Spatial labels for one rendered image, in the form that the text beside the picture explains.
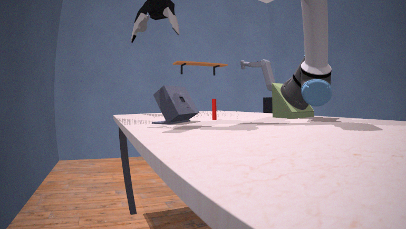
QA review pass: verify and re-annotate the red rectangular peg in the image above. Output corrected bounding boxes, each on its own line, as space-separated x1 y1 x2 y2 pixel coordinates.
212 99 217 120

